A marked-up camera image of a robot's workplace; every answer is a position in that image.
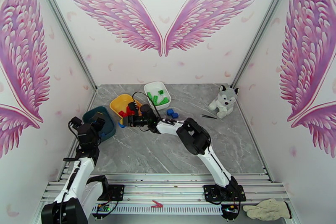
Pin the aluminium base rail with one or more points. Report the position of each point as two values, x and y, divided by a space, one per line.
162 191

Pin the black tweezers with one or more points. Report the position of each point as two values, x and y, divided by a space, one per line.
209 117

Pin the red clip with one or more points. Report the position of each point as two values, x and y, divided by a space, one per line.
156 204

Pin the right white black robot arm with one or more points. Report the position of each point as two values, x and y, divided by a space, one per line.
168 128

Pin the yellow plastic bin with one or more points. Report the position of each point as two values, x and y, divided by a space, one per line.
119 103

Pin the teal plastic bin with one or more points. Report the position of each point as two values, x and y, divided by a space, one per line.
110 126

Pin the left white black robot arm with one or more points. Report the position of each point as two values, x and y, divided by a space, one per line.
81 173

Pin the aluminium frame post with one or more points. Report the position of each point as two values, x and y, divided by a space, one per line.
265 26
63 26

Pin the white work glove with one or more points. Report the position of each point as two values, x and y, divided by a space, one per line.
266 208

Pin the small circuit board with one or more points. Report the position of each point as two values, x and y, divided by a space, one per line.
103 208
229 208

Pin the white plastic bin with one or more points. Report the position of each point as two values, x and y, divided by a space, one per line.
153 86

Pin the grey white husky plush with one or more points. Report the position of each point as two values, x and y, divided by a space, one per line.
224 101

